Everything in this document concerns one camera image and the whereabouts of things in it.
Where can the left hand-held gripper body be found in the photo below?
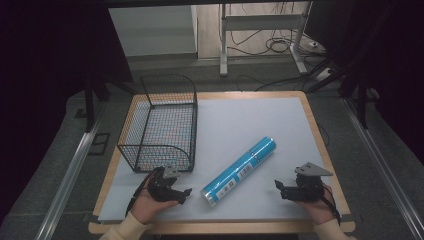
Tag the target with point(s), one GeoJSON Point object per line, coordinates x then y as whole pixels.
{"type": "Point", "coordinates": [160, 188]}

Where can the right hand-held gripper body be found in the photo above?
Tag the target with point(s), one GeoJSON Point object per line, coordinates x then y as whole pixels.
{"type": "Point", "coordinates": [308, 188]}

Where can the blue plastic-wrapped roll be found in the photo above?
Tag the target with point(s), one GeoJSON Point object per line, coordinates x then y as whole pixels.
{"type": "Point", "coordinates": [238, 171]}

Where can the person's left hand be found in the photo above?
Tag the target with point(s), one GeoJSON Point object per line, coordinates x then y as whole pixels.
{"type": "Point", "coordinates": [146, 206]}

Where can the person's right hand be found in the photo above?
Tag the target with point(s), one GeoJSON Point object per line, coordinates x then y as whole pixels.
{"type": "Point", "coordinates": [316, 210]}

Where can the wooden table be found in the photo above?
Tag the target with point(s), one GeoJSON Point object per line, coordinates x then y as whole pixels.
{"type": "Point", "coordinates": [213, 227]}

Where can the black floor plate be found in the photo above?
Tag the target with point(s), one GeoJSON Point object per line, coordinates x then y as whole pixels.
{"type": "Point", "coordinates": [99, 144]}

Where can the white table mat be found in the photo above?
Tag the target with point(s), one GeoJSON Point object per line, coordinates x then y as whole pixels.
{"type": "Point", "coordinates": [240, 116]}

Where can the black stand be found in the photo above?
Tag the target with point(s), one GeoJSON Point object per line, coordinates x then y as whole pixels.
{"type": "Point", "coordinates": [361, 100]}
{"type": "Point", "coordinates": [89, 106]}

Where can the white power strip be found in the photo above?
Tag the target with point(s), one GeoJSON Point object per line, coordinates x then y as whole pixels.
{"type": "Point", "coordinates": [324, 75]}

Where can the black curtain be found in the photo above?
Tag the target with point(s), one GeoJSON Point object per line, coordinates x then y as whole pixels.
{"type": "Point", "coordinates": [396, 66]}
{"type": "Point", "coordinates": [43, 66]}

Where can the aluminium rail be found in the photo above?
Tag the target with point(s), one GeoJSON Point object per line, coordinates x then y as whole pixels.
{"type": "Point", "coordinates": [383, 166]}
{"type": "Point", "coordinates": [66, 186]}

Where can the white metal desk frame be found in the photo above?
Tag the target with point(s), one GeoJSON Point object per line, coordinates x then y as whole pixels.
{"type": "Point", "coordinates": [263, 22]}

